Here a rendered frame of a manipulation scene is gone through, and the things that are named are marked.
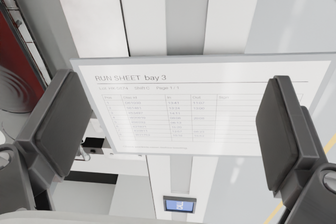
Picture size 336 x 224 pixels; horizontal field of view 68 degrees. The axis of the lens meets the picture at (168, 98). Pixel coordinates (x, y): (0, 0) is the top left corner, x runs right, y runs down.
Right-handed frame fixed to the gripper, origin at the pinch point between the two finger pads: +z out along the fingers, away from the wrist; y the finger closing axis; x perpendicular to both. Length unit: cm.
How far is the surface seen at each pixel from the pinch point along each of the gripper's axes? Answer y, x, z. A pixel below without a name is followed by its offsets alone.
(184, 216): 0.7, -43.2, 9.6
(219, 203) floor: 40, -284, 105
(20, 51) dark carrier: -19.3, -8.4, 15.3
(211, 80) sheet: 2.6, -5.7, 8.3
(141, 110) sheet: -3.8, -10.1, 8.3
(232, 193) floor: 50, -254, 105
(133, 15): -3.5, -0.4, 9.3
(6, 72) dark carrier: -23.0, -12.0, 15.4
